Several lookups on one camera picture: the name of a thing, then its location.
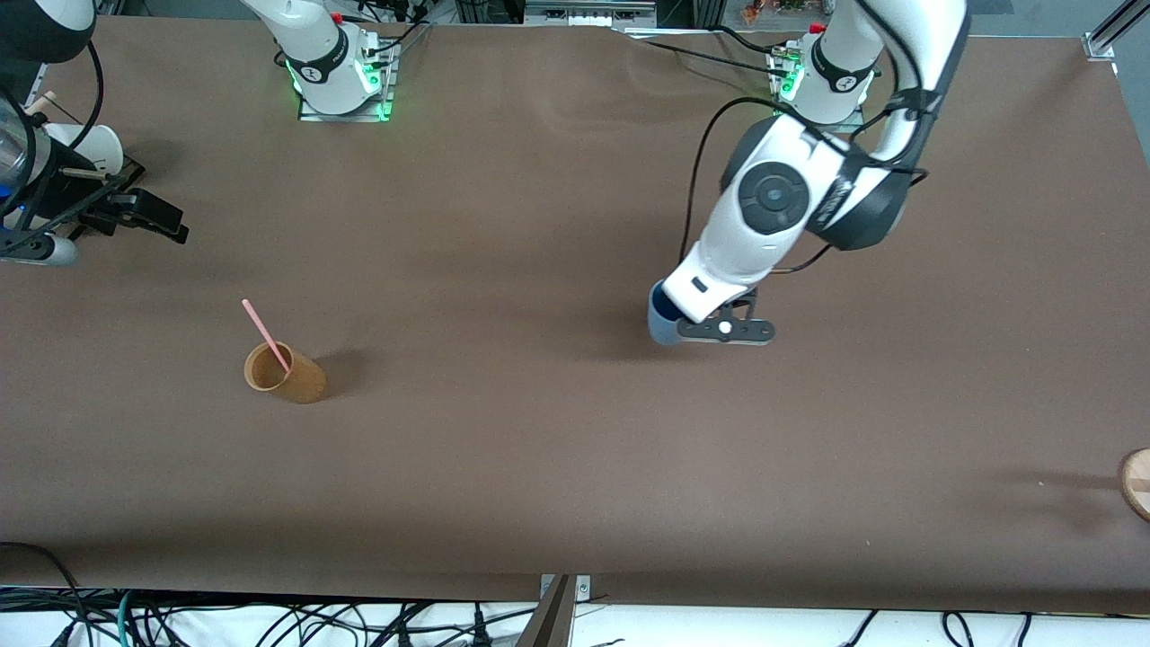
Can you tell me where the blue plastic cup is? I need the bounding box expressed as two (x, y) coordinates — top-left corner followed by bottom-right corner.
(647, 280), (715, 347)

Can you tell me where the pink chopstick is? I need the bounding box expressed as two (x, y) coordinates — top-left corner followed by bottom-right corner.
(241, 299), (293, 374)

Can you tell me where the white cup with face print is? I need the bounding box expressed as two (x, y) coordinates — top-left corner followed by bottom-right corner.
(43, 123), (124, 176)

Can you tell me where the brown plastic cup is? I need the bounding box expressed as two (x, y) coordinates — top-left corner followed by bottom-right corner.
(243, 341), (327, 405)

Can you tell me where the grey metal device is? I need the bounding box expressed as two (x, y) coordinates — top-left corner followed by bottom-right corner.
(524, 0), (659, 26)

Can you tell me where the grey metal beam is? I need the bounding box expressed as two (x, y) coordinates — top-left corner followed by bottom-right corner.
(514, 575), (576, 647)

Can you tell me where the round wooden board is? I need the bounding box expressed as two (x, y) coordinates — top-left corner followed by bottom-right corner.
(1119, 448), (1150, 524)

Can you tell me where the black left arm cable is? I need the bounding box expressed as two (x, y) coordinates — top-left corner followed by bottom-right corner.
(680, 0), (931, 275)

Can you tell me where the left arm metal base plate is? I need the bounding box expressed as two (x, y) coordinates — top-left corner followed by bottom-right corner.
(771, 45), (868, 134)

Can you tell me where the black cable on table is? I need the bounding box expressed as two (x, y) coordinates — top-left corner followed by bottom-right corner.
(620, 25), (792, 82)

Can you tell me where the black floor cable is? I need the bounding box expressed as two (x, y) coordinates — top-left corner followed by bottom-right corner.
(0, 542), (91, 647)

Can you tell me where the aluminium frame post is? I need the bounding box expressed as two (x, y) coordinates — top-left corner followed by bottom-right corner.
(1083, 0), (1150, 62)

